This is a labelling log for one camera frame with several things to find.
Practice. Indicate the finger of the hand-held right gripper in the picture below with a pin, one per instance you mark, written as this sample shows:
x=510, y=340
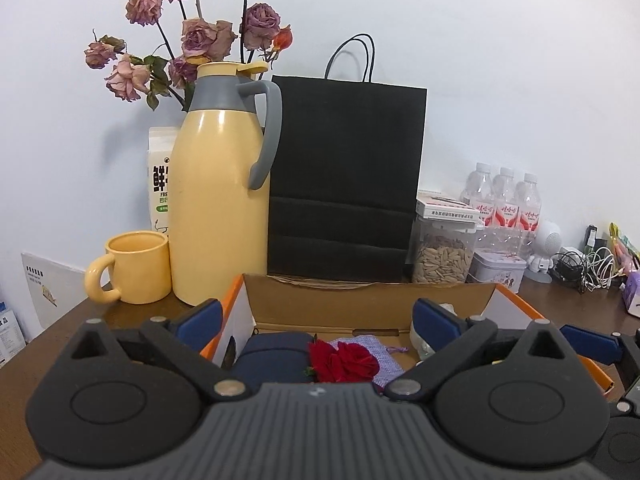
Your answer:
x=590, y=344

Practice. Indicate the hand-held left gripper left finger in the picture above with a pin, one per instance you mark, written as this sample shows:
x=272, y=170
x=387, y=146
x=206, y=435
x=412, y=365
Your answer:
x=200, y=325

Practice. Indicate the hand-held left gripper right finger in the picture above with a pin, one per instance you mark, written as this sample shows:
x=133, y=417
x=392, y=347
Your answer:
x=435, y=325

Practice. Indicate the purple woven pouch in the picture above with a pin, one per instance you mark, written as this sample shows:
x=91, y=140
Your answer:
x=387, y=365

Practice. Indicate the navy blue case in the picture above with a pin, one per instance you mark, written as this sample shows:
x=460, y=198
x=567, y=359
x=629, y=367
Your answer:
x=272, y=360

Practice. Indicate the red artificial rose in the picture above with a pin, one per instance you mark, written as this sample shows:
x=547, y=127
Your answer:
x=345, y=362

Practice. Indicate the orange cardboard box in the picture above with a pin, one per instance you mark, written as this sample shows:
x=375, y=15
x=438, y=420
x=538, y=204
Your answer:
x=325, y=305

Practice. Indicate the clear jar of seeds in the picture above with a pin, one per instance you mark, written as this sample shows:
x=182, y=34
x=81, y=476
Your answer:
x=442, y=260

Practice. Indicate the purple tissue pack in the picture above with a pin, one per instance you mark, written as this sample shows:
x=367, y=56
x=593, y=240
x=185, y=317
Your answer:
x=632, y=292

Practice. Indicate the yellow mug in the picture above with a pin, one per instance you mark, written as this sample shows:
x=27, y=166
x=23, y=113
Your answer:
x=140, y=272

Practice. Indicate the white printed tin box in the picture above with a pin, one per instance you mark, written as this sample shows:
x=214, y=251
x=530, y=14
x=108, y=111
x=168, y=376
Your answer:
x=497, y=270

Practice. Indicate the white robot-shaped speaker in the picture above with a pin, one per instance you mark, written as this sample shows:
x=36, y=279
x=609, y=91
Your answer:
x=547, y=242

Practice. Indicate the yellow thermos jug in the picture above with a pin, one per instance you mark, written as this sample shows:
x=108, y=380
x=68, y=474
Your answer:
x=215, y=210

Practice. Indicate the small white card box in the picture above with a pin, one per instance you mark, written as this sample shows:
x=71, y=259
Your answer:
x=447, y=207

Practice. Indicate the clear water bottle red label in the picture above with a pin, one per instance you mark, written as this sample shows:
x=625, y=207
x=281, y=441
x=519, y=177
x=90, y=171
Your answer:
x=506, y=200
x=477, y=190
x=529, y=207

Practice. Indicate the white milk carton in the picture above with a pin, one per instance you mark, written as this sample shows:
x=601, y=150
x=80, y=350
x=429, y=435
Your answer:
x=160, y=175

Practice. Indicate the black paper bag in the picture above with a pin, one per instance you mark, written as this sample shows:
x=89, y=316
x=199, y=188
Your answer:
x=345, y=170

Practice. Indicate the blue and white leaflet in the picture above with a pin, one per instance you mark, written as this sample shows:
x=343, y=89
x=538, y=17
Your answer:
x=10, y=332

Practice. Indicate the dried rose bouquet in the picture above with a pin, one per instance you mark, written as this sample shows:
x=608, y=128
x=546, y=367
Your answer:
x=200, y=40

